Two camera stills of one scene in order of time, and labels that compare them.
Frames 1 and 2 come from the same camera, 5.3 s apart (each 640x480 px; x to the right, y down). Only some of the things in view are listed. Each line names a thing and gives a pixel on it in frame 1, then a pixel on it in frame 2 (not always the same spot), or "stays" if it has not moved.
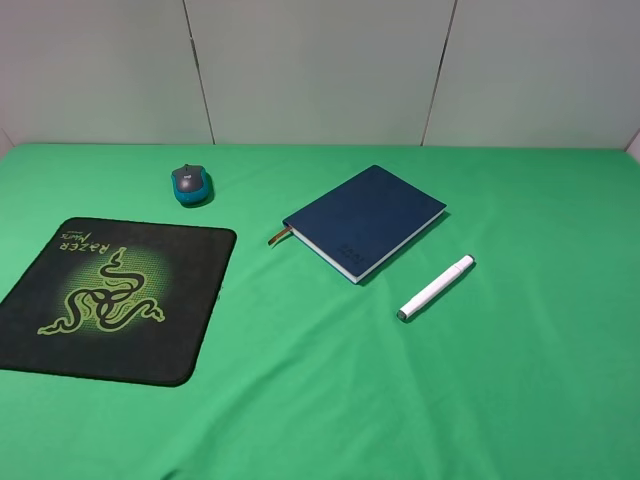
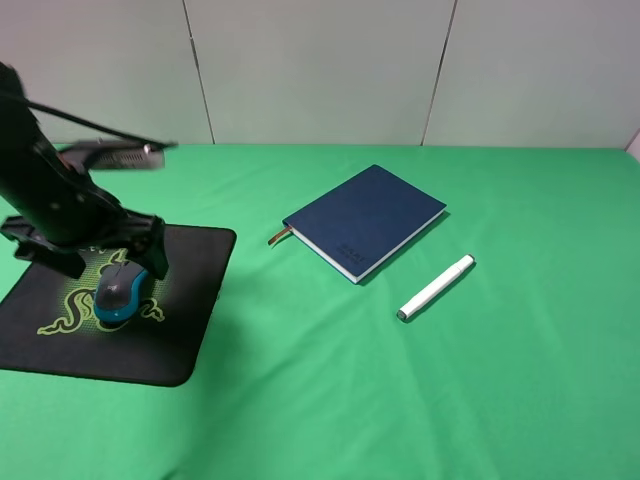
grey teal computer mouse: [190, 183] -> [118, 289]
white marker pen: [460, 266] stays
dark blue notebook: [359, 225] stays
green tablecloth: [527, 367] stays
